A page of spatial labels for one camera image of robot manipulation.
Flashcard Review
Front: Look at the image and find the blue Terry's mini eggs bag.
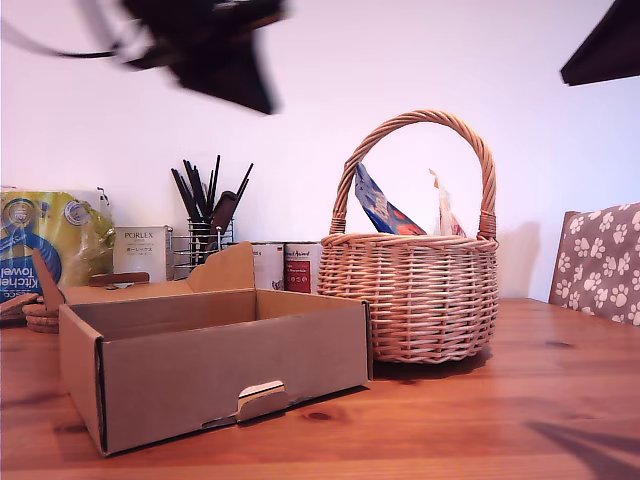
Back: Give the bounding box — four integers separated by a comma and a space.
353, 162, 429, 236

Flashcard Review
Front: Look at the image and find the red white Maltesers bag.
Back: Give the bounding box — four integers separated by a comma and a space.
428, 168, 469, 238

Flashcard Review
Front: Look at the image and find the white Porlex box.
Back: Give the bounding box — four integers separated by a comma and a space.
113, 224, 175, 284

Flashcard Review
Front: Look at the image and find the brown cardboard box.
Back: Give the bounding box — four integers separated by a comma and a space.
32, 241, 374, 457

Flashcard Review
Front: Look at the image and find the red and white tin can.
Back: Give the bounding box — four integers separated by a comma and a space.
283, 241, 324, 295

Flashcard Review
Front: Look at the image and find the dark brown wooden piece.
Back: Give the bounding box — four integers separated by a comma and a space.
89, 271, 151, 290

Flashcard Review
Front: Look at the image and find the kitchen towel pack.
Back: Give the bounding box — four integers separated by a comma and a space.
0, 188, 116, 306

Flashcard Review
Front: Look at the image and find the cork coaster stack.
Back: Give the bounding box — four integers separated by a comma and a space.
22, 299, 62, 335

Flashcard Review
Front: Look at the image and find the round cork coaster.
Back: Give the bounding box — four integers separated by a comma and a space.
0, 293, 41, 315

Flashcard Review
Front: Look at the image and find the wire utensil holder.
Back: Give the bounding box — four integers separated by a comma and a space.
172, 218, 236, 281

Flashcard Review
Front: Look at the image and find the woven wicker basket with handle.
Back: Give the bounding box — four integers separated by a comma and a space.
317, 109, 500, 365

